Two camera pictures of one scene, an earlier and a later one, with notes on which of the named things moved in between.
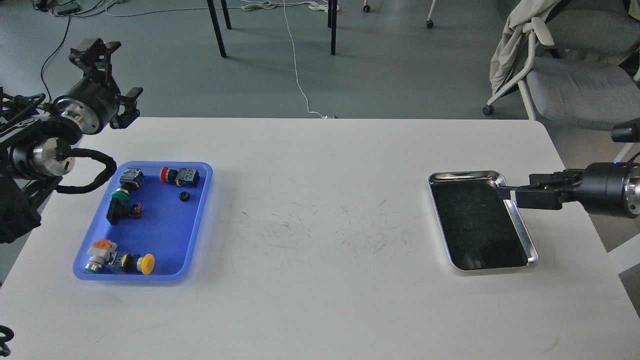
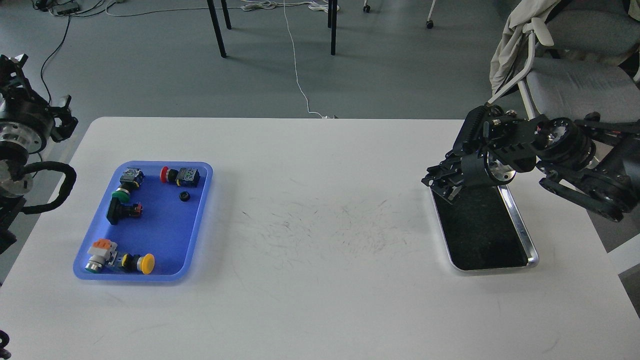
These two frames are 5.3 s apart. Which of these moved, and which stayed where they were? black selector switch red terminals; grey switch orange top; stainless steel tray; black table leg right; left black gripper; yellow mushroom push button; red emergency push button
Moved: left black gripper
Stayed: stainless steel tray; yellow mushroom push button; black selector switch red terminals; grey switch orange top; black table leg right; red emergency push button
